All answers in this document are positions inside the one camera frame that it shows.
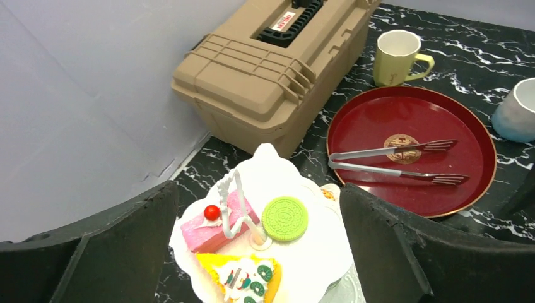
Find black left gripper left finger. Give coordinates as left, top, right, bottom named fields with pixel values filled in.
left=1, top=181, right=179, bottom=302

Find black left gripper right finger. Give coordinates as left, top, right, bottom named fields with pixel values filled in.
left=340, top=184, right=534, bottom=302

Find pink cake with cherry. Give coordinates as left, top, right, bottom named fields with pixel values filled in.
left=180, top=190, right=260, bottom=253

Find orange round cookie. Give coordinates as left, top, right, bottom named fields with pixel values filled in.
left=322, top=189, right=337, bottom=201

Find green round macaron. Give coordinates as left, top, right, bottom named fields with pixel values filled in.
left=261, top=196, right=309, bottom=242

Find metal tongs with white handle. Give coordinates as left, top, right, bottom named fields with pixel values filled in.
left=327, top=139, right=471, bottom=186

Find yellow cake slice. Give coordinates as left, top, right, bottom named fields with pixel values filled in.
left=196, top=253, right=283, bottom=303

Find white three-tier dessert stand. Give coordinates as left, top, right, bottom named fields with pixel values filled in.
left=170, top=143, right=364, bottom=302

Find red round tray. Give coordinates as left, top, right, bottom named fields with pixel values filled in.
left=326, top=86, right=497, bottom=218

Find white mug blue base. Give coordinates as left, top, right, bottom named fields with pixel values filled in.
left=491, top=78, right=534, bottom=143

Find pale green ceramic mug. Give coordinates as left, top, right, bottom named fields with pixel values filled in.
left=373, top=30, right=435, bottom=87

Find tan plastic toolbox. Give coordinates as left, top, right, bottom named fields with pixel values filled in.
left=171, top=1, right=379, bottom=158

